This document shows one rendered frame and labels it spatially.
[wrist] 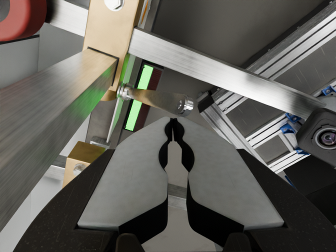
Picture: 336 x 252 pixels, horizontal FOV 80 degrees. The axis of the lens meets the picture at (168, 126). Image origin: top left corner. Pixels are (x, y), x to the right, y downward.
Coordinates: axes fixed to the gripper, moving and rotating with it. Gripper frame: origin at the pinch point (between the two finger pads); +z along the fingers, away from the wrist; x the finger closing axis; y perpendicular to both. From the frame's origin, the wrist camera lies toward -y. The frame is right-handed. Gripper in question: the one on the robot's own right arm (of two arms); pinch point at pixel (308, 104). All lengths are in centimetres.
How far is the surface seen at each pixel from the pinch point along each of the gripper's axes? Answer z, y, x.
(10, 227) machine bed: 10, -51, -67
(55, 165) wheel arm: -3.0, -35.7, -23.5
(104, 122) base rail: 12.4, -31.7, -22.0
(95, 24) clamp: -4.6, -32.8, 0.5
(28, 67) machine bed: 17, -51, -17
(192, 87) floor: 82, 1, -26
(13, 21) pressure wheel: -8.3, -39.0, -1.4
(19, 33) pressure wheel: -8.1, -38.6, -2.3
